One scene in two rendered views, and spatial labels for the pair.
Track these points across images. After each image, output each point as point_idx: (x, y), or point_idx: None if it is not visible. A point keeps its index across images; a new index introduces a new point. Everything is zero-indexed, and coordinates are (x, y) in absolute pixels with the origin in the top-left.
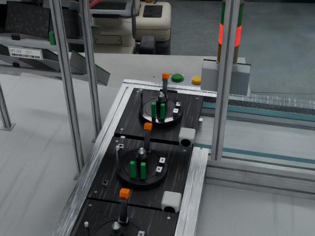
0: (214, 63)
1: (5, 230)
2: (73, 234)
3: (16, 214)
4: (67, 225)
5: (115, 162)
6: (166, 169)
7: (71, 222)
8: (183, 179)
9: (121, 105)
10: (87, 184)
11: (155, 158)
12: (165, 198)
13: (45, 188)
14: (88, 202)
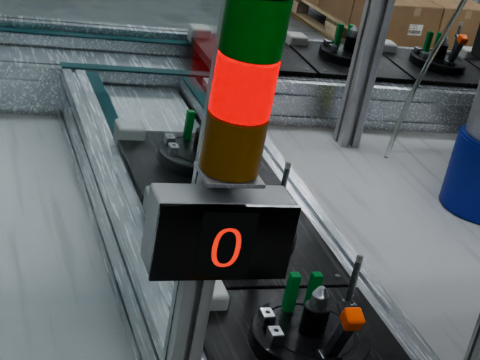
0: (261, 197)
1: (451, 320)
2: (318, 241)
3: (466, 343)
4: (342, 256)
5: (375, 351)
6: (256, 331)
7: (342, 261)
8: (212, 343)
9: None
10: (382, 314)
11: (297, 351)
12: (218, 283)
13: None
14: (343, 278)
